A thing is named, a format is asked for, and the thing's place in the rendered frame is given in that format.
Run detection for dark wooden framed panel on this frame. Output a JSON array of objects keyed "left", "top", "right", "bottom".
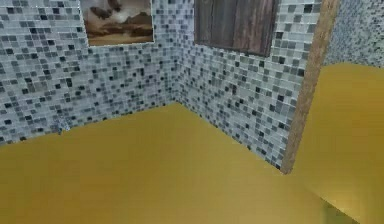
[{"left": 193, "top": 0, "right": 280, "bottom": 58}]

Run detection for brown landscape framed picture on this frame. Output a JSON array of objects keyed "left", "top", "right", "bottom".
[{"left": 79, "top": 0, "right": 156, "bottom": 47}]

